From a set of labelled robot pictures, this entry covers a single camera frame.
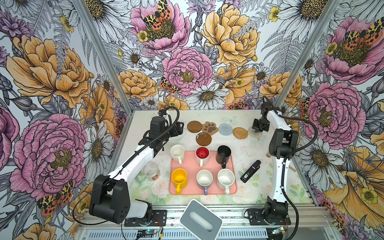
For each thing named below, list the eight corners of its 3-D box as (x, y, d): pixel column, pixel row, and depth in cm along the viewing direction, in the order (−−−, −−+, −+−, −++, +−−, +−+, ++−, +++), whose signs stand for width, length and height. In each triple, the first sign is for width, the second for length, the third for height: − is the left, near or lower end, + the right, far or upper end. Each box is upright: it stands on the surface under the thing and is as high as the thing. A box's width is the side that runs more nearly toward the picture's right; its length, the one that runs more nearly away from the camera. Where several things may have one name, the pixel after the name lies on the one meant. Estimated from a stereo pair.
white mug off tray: (170, 168, 92) (168, 161, 85) (172, 152, 99) (171, 144, 92) (184, 168, 92) (183, 161, 85) (185, 152, 99) (184, 144, 92)
